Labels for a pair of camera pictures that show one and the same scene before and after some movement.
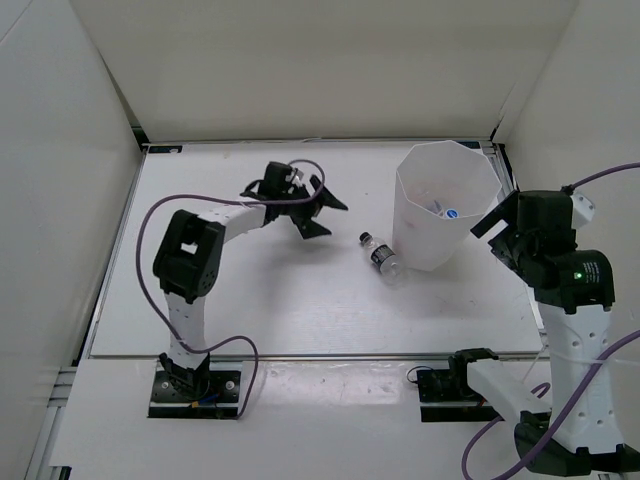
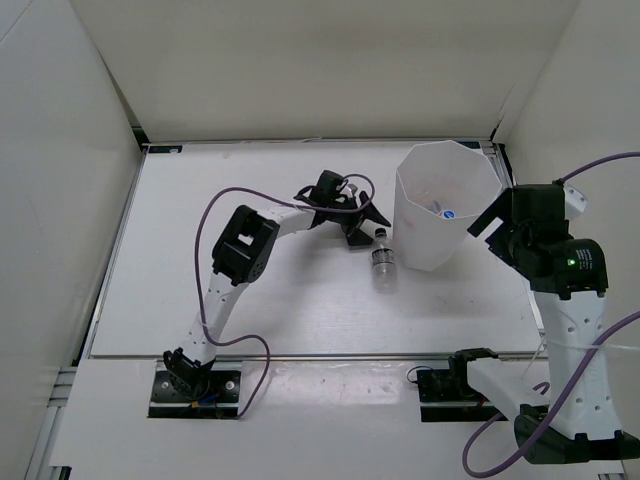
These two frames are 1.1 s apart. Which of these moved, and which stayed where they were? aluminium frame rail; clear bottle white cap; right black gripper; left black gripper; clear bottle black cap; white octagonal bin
Moved: clear bottle black cap; left black gripper
Stayed: white octagonal bin; right black gripper; aluminium frame rail; clear bottle white cap
